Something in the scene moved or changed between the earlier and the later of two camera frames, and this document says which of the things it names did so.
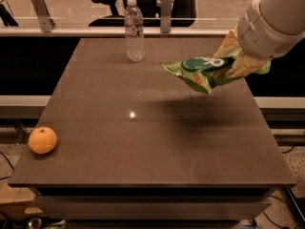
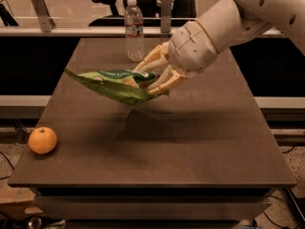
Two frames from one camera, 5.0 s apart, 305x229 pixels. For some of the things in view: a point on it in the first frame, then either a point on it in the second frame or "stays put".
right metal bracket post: (166, 8) stays put
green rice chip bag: (206, 72) -> (127, 86)
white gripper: (259, 35) -> (192, 50)
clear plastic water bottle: (133, 23) stays put
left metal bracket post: (46, 20) stays put
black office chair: (184, 6) stays put
